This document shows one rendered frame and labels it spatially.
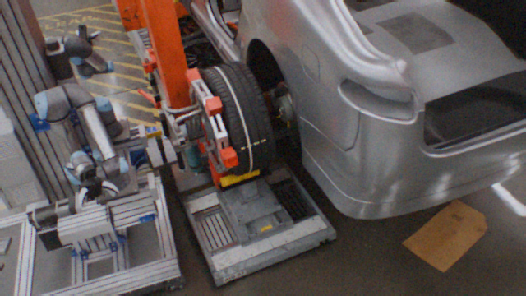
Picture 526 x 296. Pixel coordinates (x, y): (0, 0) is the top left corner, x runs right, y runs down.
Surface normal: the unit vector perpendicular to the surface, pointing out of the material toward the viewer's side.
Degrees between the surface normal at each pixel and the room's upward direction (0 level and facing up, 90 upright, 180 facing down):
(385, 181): 95
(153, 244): 0
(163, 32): 90
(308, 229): 0
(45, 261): 0
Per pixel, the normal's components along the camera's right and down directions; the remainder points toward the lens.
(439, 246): -0.07, -0.77
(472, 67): 0.04, -0.53
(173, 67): 0.38, 0.55
